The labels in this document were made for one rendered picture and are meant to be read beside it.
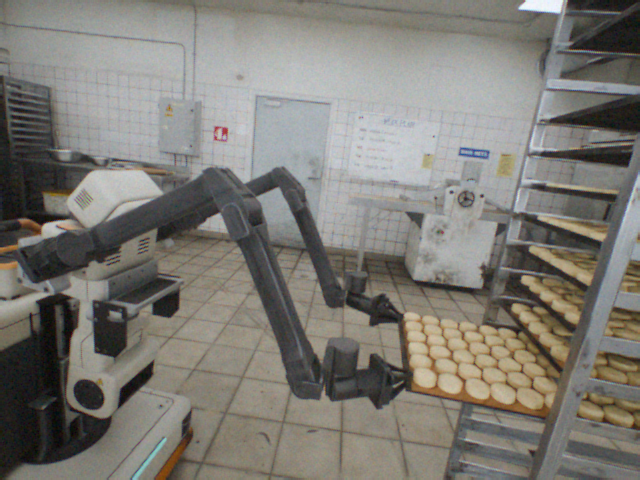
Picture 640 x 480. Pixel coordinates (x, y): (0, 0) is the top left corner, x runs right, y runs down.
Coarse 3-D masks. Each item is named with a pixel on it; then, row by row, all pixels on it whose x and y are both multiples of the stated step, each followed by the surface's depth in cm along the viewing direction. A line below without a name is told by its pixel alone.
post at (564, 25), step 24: (552, 48) 92; (552, 72) 92; (552, 96) 93; (528, 144) 98; (528, 168) 98; (528, 192) 99; (504, 240) 104; (504, 264) 104; (456, 432) 120; (456, 456) 121
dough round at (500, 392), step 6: (492, 384) 76; (498, 384) 76; (504, 384) 77; (492, 390) 75; (498, 390) 74; (504, 390) 74; (510, 390) 75; (492, 396) 75; (498, 396) 74; (504, 396) 73; (510, 396) 73; (504, 402) 73; (510, 402) 73
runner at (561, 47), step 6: (558, 42) 90; (564, 42) 90; (570, 42) 90; (558, 48) 90; (564, 48) 90; (570, 54) 90; (576, 54) 90; (582, 54) 89; (588, 54) 89; (594, 54) 88; (600, 54) 88; (606, 54) 87; (612, 54) 87; (618, 54) 86; (624, 54) 86; (630, 54) 86; (636, 54) 86
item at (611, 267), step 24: (624, 192) 57; (624, 216) 56; (624, 240) 57; (600, 264) 60; (624, 264) 58; (600, 288) 59; (600, 312) 60; (576, 336) 64; (600, 336) 61; (576, 360) 63; (576, 384) 63; (552, 408) 67; (576, 408) 64; (552, 432) 66; (552, 456) 67
